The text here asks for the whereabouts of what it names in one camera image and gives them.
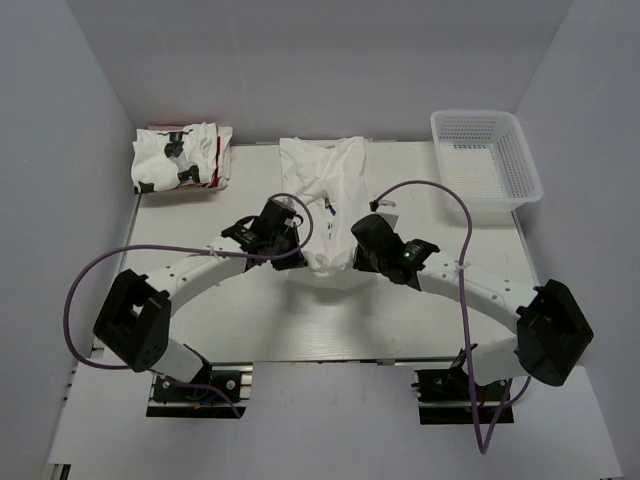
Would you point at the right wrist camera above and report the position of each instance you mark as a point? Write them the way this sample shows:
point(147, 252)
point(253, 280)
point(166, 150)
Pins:
point(376, 204)

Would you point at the white graphic t-shirt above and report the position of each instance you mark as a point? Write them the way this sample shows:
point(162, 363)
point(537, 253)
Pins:
point(329, 177)

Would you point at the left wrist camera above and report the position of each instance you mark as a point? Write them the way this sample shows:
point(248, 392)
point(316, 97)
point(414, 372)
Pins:
point(291, 218)

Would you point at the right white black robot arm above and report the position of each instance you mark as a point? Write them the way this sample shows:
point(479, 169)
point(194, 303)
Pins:
point(549, 330)

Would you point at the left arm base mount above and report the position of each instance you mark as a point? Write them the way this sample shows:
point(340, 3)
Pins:
point(225, 397)

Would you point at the folded white robot-print t-shirt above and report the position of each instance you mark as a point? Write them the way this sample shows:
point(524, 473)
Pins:
point(147, 152)

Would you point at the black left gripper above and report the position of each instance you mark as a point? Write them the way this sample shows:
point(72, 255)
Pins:
point(293, 260)

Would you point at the white plastic mesh basket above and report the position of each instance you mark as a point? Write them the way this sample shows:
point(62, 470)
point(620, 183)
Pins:
point(484, 157)

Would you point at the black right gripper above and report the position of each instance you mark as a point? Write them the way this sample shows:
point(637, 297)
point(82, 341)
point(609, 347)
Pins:
point(362, 263)

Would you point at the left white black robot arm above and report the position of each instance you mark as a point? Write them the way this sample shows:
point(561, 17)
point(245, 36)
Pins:
point(134, 321)

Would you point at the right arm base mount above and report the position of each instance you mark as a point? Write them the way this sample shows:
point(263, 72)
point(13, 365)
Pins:
point(444, 399)

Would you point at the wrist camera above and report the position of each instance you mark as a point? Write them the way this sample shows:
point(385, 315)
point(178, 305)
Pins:
point(376, 204)
point(291, 218)

